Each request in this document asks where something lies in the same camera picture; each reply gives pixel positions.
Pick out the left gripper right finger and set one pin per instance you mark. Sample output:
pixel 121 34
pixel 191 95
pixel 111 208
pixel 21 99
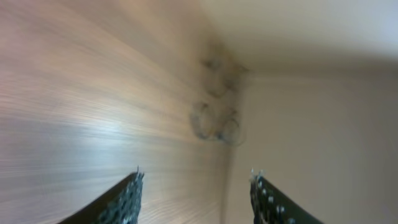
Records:
pixel 272 206

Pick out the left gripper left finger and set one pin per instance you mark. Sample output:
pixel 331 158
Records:
pixel 121 204

